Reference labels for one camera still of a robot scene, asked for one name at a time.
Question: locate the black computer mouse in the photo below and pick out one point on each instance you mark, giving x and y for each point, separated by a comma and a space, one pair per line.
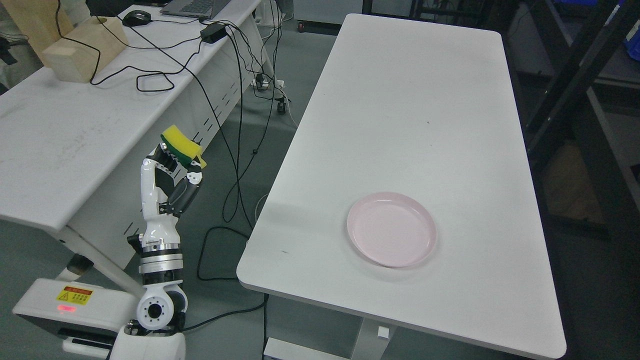
136, 18

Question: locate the black metal shelf rack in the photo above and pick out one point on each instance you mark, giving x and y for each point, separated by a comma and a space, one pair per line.
578, 98

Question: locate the pink plate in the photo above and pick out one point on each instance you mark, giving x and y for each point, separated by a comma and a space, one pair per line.
391, 229

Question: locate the white folding desk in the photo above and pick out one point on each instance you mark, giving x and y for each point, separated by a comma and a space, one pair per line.
71, 152

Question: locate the green yellow sponge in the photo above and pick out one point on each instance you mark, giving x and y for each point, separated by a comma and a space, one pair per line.
182, 148

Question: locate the white work table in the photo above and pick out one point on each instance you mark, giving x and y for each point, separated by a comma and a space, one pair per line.
426, 110

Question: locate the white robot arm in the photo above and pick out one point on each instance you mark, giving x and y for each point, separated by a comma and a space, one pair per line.
156, 332

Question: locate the beige wooden box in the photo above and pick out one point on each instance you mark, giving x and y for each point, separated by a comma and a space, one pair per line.
86, 50

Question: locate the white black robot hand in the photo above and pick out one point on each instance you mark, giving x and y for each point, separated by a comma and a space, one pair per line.
170, 181

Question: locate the black power adapter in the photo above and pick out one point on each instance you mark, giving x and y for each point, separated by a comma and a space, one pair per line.
213, 32

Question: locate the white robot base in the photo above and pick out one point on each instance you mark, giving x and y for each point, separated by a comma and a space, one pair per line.
86, 317

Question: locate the white power strip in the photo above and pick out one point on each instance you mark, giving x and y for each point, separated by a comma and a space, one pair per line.
265, 85

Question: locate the grey laptop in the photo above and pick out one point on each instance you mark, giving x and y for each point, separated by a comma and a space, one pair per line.
200, 9

